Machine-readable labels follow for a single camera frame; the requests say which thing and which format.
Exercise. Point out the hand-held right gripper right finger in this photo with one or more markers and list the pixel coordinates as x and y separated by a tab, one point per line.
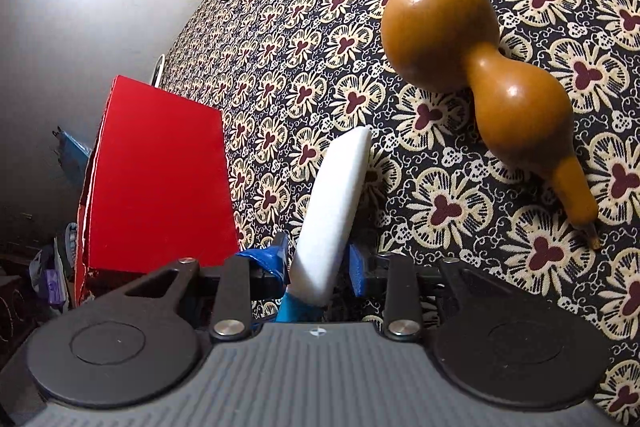
359	269

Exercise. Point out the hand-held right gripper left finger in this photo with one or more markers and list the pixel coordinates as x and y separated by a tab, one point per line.
274	259

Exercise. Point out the white bottle with blue cap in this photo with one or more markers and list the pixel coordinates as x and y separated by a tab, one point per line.
332	207

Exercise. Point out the red cardboard box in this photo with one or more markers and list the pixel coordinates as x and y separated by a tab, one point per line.
160	177

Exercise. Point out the floral printed bedspread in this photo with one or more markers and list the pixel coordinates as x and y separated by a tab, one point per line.
350	57

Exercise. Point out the pile of clothes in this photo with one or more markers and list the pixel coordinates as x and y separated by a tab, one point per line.
52	277

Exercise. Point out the blue bag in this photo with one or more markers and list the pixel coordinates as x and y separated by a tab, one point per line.
75	157

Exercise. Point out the brown gourd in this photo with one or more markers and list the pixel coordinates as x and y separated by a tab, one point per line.
440	27

